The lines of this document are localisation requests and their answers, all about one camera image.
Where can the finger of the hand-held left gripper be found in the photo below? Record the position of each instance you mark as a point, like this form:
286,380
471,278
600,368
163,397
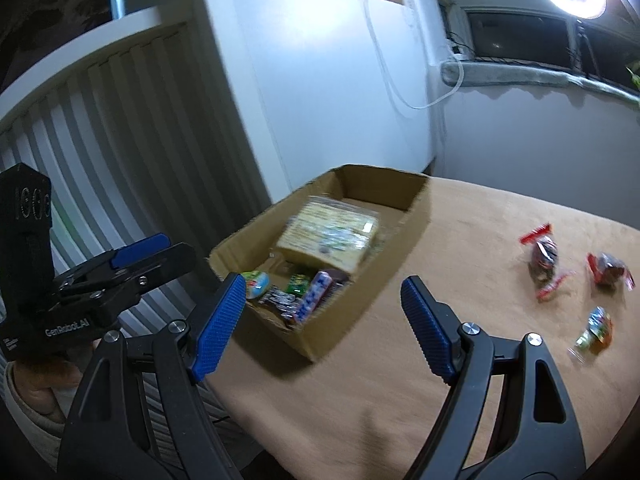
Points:
140,250
160,270

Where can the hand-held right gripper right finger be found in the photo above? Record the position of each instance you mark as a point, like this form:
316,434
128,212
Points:
425,332

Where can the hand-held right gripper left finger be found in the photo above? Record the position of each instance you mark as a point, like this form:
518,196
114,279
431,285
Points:
220,327

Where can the green round candy packet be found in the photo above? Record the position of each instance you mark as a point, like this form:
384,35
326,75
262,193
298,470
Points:
255,284

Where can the cardboard box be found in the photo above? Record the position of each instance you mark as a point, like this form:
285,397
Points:
350,310

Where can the small green snack packet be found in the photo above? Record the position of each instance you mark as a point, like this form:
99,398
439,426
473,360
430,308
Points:
298,283

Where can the blue white chocolate bar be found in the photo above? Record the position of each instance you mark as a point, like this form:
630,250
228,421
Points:
312,300

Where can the brown chocolate bar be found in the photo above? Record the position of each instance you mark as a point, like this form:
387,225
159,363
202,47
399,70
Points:
339,280

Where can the clear wafer pack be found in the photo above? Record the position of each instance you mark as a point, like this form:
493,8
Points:
325,232

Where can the person's left forearm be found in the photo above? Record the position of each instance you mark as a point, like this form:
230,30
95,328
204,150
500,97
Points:
30,425

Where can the person's left hand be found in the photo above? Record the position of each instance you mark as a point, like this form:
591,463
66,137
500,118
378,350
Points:
45,375

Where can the white ribbed panel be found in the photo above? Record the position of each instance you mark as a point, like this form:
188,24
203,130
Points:
125,135

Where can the red wrapped dark candy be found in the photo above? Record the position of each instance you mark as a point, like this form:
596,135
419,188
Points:
607,267
544,260

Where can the green orange candy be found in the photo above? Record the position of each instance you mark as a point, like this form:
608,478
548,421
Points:
595,332

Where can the dark patterned cloth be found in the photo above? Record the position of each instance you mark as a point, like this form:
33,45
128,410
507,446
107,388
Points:
50,5

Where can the grey sill cloth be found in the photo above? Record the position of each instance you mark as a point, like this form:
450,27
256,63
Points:
510,76

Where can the window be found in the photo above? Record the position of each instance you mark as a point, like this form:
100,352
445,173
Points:
520,35

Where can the light tripod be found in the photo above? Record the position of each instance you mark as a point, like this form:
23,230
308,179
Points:
582,47

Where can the potted plant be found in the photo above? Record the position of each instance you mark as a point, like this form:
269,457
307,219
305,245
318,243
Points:
634,76

